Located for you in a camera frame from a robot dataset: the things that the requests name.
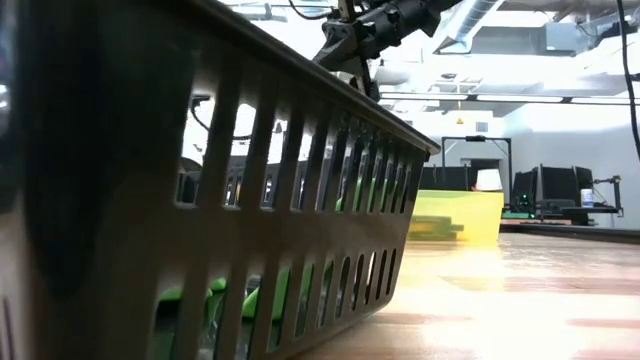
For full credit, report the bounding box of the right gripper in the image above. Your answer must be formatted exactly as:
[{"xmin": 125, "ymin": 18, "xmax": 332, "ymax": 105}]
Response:
[{"xmin": 312, "ymin": 0, "xmax": 436, "ymax": 102}]

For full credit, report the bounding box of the green rectangular eraser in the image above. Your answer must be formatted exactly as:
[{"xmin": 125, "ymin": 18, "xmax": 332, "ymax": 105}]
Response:
[
  {"xmin": 242, "ymin": 269, "xmax": 291, "ymax": 321},
  {"xmin": 334, "ymin": 179, "xmax": 397, "ymax": 214},
  {"xmin": 157, "ymin": 277, "xmax": 229, "ymax": 307}
]

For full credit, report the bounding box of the yellow packaged calculator card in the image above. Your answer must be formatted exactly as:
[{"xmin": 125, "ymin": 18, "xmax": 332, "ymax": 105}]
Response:
[{"xmin": 409, "ymin": 222, "xmax": 465, "ymax": 234}]

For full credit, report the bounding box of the yellow translucent plastic bin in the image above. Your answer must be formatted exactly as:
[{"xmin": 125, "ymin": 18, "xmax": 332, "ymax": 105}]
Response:
[{"xmin": 408, "ymin": 189, "xmax": 505, "ymax": 245}]

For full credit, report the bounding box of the long ceiling light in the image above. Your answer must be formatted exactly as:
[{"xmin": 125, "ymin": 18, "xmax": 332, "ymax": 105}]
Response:
[
  {"xmin": 569, "ymin": 96, "xmax": 640, "ymax": 107},
  {"xmin": 379, "ymin": 92, "xmax": 470, "ymax": 102},
  {"xmin": 474, "ymin": 94, "xmax": 565, "ymax": 104}
]

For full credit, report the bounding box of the black flat panel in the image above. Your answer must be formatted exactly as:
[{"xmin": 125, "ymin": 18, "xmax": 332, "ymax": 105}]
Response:
[{"xmin": 419, "ymin": 166, "xmax": 474, "ymax": 191}]

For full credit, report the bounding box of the white tapered bucket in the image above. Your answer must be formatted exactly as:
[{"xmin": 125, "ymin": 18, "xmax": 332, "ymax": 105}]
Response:
[{"xmin": 473, "ymin": 168, "xmax": 504, "ymax": 193}]

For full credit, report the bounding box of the black monitor group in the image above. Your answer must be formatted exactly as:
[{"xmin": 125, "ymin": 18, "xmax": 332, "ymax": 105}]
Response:
[{"xmin": 512, "ymin": 164, "xmax": 596, "ymax": 224}]

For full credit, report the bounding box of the black jointed stand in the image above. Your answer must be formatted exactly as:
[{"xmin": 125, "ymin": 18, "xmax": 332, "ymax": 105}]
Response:
[{"xmin": 593, "ymin": 174, "xmax": 625, "ymax": 218}]

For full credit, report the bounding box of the large black slotted basket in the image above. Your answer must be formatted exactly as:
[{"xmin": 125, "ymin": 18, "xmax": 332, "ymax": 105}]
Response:
[{"xmin": 0, "ymin": 0, "xmax": 442, "ymax": 360}]

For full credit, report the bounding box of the ribbed ceiling duct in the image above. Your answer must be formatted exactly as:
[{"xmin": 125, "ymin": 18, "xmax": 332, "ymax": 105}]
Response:
[{"xmin": 433, "ymin": 0, "xmax": 506, "ymax": 54}]

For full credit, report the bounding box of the black gantry frame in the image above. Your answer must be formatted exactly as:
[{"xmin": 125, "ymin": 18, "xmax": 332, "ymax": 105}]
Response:
[{"xmin": 441, "ymin": 134, "xmax": 514, "ymax": 191}]

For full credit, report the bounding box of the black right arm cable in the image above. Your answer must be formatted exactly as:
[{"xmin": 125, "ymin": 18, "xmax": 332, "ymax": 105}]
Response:
[{"xmin": 614, "ymin": 0, "xmax": 640, "ymax": 164}]

